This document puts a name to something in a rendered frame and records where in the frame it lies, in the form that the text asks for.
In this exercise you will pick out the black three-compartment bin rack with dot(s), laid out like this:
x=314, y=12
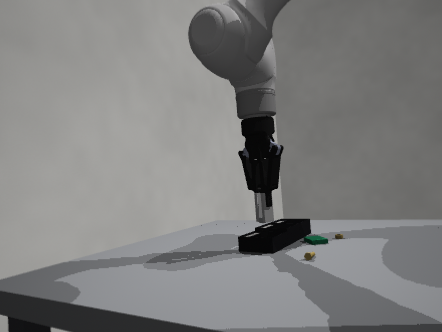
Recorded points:
x=288, y=231

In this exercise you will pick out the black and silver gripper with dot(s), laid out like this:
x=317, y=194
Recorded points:
x=262, y=173

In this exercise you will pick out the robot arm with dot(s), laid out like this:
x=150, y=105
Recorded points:
x=229, y=39

